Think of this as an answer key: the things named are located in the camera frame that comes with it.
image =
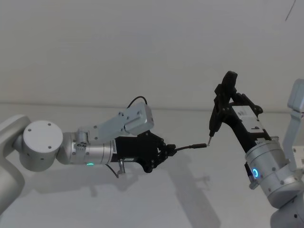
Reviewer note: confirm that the black pen-shaped tool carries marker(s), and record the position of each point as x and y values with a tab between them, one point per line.
215	120

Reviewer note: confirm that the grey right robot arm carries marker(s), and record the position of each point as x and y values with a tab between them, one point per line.
268	166

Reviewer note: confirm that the white curtain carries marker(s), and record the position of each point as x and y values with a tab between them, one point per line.
118	47

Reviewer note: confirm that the white table cloth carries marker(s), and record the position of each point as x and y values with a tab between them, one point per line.
152	199

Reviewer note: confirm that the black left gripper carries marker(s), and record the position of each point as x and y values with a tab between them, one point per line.
135	149

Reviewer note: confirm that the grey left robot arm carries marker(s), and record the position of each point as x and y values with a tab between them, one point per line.
42	145

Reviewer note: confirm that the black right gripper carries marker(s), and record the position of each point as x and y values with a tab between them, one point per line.
247	123

